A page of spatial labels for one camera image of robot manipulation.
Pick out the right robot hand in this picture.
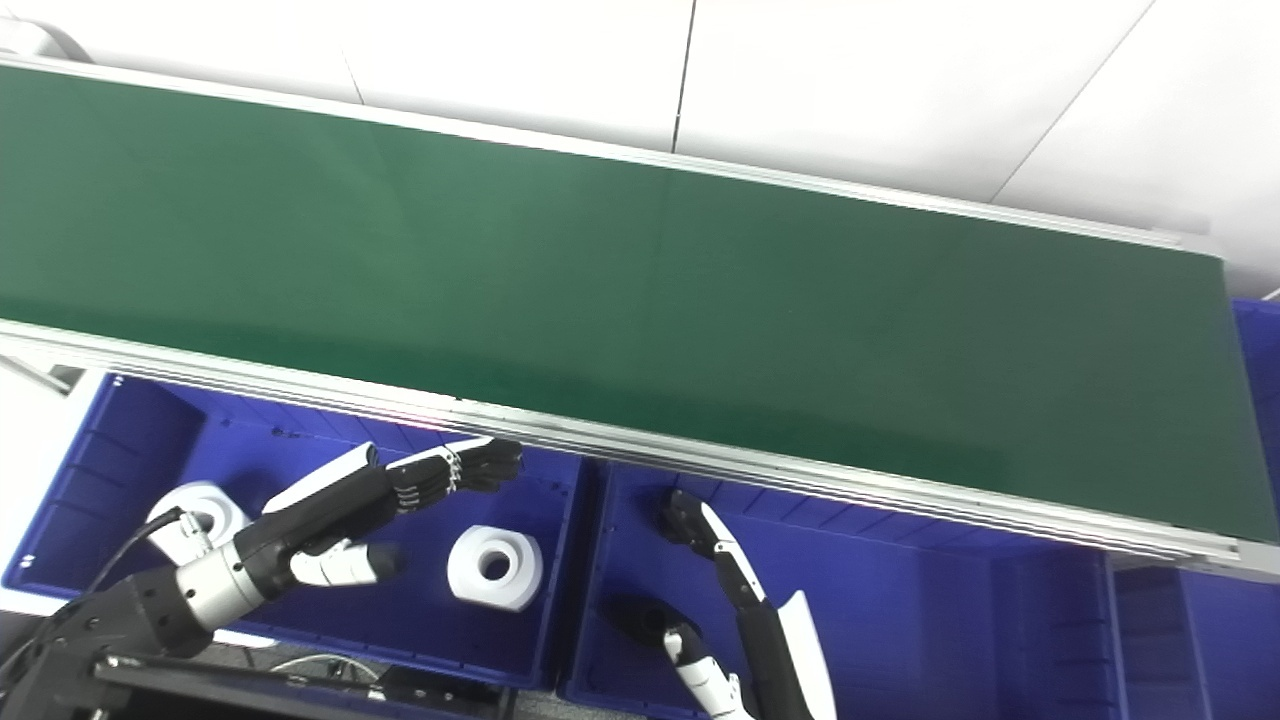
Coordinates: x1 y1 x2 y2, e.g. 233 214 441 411
665 500 836 720

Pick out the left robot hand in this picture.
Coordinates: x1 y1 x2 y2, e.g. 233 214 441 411
235 437 526 601

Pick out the white cylindrical part with hole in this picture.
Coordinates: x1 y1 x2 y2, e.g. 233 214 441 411
146 482 251 561
447 525 544 612

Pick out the blue plastic bin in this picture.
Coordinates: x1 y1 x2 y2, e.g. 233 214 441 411
0 372 601 691
1100 555 1280 720
560 460 1131 720
1230 297 1280 501

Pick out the green conveyor belt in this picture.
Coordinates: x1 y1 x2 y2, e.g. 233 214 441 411
0 65 1280 546

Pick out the white conveyor end cover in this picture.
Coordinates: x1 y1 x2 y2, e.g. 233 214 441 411
0 18 91 63

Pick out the black robot torso base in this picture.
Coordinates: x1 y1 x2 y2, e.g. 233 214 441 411
95 655 511 720

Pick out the thin white cable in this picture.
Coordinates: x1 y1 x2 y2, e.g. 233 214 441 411
270 652 386 701

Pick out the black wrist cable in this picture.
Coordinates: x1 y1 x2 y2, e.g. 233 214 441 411
0 507 216 681

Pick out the aluminium conveyor support bracket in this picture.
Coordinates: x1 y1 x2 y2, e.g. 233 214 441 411
0 355 86 396

